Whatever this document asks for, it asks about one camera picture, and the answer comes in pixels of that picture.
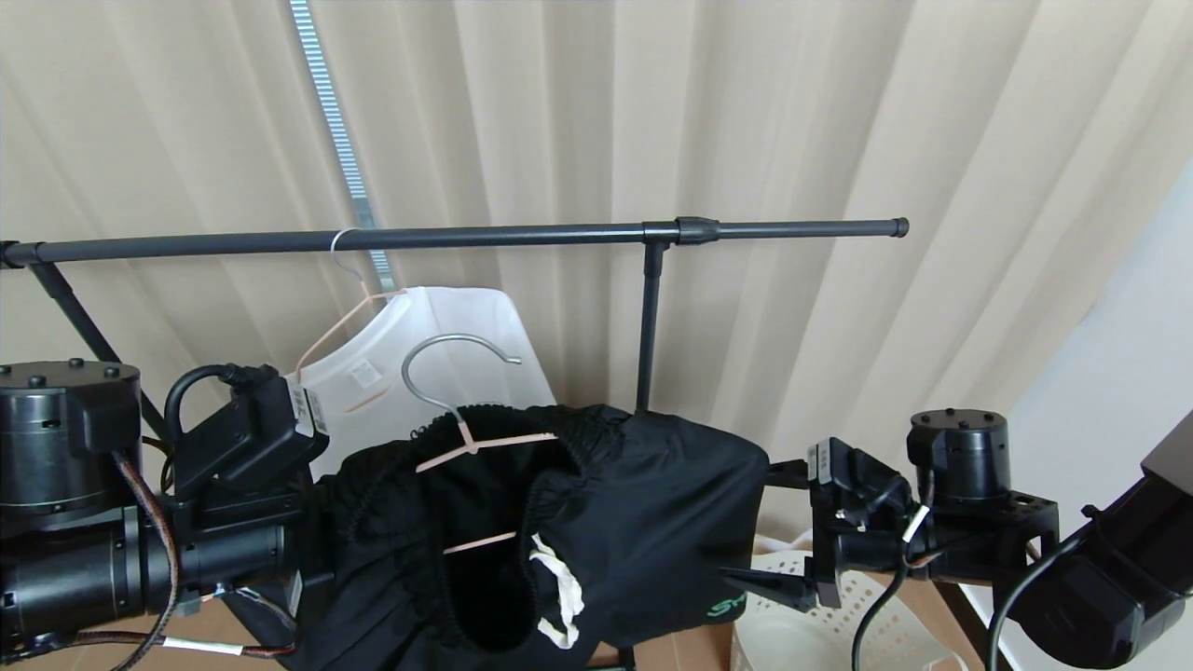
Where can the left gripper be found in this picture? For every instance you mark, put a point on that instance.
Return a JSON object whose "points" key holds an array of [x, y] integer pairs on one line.
{"points": [[224, 554]]}

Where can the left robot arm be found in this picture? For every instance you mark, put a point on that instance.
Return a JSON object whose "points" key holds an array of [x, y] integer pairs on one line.
{"points": [[56, 438]]}

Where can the white printed t-shirt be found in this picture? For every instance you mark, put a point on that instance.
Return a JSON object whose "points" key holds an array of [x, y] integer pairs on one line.
{"points": [[466, 317]]}

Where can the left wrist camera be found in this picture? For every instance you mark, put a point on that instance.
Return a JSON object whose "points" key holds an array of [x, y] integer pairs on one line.
{"points": [[242, 438]]}

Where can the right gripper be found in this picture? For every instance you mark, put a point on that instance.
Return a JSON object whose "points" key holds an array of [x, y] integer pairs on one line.
{"points": [[876, 552]]}

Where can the black clothes rack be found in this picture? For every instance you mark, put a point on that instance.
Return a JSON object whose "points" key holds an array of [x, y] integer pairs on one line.
{"points": [[466, 236]]}

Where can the beige curtain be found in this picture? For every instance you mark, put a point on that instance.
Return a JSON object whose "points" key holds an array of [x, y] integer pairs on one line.
{"points": [[746, 93]]}

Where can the pink clothes hanger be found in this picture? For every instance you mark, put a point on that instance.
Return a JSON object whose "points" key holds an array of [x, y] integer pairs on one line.
{"points": [[366, 296], [461, 424]]}

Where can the white laundry basket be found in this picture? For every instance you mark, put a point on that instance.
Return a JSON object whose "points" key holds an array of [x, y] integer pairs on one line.
{"points": [[792, 634]]}

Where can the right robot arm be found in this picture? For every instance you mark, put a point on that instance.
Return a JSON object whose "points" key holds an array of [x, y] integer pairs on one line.
{"points": [[960, 457]]}

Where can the black garment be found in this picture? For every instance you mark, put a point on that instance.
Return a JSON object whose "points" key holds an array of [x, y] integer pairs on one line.
{"points": [[652, 522]]}

